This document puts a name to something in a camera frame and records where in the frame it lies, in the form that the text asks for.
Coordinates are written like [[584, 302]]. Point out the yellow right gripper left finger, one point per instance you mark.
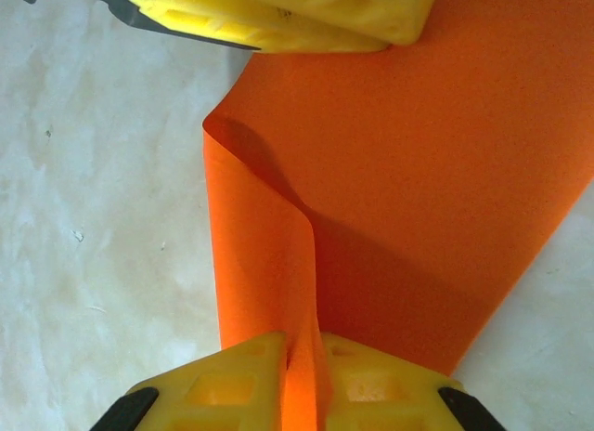
[[223, 389]]

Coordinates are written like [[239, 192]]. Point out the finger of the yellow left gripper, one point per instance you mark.
[[209, 24], [325, 8]]

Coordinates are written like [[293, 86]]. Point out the orange paper sheet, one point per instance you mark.
[[394, 171]]

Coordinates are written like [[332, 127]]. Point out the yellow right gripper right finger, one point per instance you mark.
[[385, 389]]

